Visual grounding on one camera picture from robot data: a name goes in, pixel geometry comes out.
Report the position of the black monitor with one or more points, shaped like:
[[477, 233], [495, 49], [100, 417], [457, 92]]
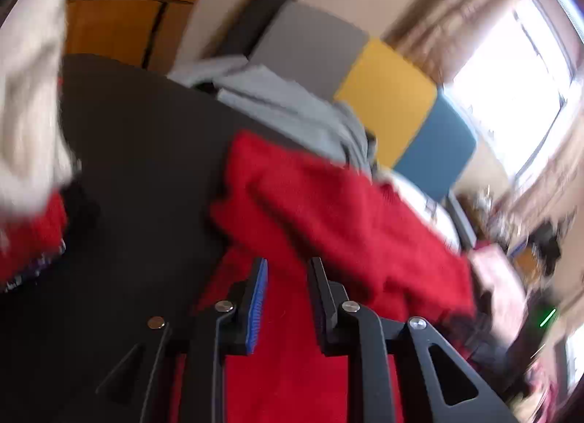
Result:
[[545, 240]]

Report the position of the red knitted sweater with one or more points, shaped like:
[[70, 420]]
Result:
[[319, 213]]

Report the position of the dark patterned garment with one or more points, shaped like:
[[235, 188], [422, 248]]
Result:
[[32, 270]]

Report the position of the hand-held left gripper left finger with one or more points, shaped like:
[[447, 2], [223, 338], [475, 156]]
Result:
[[256, 309]]

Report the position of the beige patterned curtain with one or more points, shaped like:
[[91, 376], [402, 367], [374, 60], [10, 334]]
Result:
[[456, 7], [547, 185]]

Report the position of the stack of folded clothes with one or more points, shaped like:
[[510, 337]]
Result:
[[32, 108]]

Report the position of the grey garment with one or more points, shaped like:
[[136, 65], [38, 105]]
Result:
[[283, 108]]

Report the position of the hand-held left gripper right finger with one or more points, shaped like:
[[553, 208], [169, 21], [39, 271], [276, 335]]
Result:
[[326, 313]]

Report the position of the pink knitted sweater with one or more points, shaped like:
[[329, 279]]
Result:
[[497, 281]]

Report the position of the orange wooden wardrobe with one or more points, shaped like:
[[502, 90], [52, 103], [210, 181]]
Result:
[[127, 16]]

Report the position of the large bright window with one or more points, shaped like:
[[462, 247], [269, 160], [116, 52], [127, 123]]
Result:
[[515, 94]]

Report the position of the red folded garment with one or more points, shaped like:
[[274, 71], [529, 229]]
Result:
[[32, 231]]

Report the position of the white printed pillow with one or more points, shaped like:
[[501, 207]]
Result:
[[419, 204]]

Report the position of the grey yellow blue sofa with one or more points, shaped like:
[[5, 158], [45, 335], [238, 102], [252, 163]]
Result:
[[388, 89]]

